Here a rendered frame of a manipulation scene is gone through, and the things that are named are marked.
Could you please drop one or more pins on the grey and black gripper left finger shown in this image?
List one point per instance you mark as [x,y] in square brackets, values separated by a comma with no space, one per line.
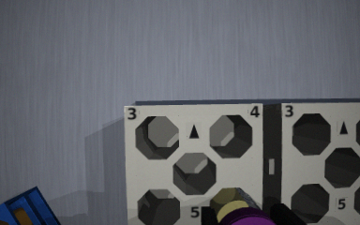
[209,216]

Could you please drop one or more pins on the blue tube rack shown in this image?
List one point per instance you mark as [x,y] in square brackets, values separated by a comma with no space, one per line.
[33,204]

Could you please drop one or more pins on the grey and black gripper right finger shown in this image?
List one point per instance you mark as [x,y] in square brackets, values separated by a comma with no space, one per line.
[283,215]

